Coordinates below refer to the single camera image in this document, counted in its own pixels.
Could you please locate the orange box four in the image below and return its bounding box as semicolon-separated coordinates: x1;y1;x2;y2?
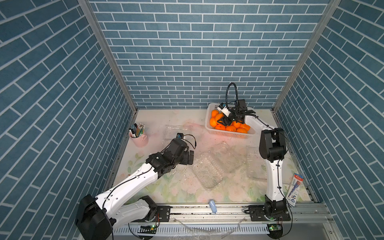
232;121;242;129

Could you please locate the orange box one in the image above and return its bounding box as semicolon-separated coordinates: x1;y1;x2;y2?
237;128;248;134
241;124;251;131
211;110;220;118

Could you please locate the orange box three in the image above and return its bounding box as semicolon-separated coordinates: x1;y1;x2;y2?
215;124;226;131
215;113;225;122

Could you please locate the clear plastic clamshell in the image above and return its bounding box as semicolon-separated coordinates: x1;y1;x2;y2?
163;125;192;140
192;142;245;190
246;147;298;184

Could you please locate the white perforated plastic basket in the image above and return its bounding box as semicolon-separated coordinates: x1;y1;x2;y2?
205;103;256;139

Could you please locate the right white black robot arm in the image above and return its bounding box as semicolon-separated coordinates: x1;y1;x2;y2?
217;103;288;218

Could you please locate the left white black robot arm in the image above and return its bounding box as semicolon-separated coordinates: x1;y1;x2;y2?
75;138;197;240

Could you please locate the pink metal pen bucket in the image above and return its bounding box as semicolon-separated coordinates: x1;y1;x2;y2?
129;123;149;148

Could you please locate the small light blue cylinder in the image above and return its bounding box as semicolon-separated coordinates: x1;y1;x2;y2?
209;200;217;214

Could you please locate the blue white packaged item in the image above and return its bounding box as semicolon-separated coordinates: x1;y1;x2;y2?
286;174;304;207

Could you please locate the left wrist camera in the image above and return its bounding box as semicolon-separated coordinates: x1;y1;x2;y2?
176;133;184;140

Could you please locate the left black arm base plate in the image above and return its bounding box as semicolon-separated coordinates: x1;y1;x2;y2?
144;206;171;222

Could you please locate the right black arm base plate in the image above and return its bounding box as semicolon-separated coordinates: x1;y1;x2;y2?
244;205;291;222

